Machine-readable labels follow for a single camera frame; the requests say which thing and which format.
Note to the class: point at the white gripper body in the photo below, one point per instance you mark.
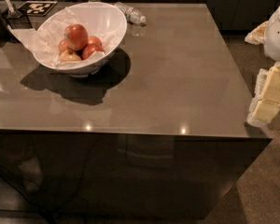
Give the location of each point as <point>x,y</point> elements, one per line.
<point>278,34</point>

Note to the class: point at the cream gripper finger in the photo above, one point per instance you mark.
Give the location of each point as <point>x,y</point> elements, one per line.
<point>265,104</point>
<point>256,36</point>

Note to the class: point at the large red top apple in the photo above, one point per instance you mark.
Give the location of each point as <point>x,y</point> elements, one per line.
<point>76,36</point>

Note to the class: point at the white bowl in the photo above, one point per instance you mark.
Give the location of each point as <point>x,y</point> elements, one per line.
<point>109,20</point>

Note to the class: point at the red apple right back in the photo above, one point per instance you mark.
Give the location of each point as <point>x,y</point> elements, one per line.
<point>92,39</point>

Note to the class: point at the red apple right front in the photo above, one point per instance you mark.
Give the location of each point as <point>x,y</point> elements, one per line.
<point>90,49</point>

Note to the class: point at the yellowish apple front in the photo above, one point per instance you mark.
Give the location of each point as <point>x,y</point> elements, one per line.
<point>69,56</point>

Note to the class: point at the red apple left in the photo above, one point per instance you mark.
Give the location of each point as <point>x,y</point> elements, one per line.
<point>62,46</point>

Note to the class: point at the clear plastic water bottle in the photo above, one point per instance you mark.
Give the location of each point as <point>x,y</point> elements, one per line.
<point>132,14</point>

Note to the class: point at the black white fiducial marker card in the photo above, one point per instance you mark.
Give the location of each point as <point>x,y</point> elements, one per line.
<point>38,8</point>

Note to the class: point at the black scoop with white handle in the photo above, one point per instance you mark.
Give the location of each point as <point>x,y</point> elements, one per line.
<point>15,19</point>

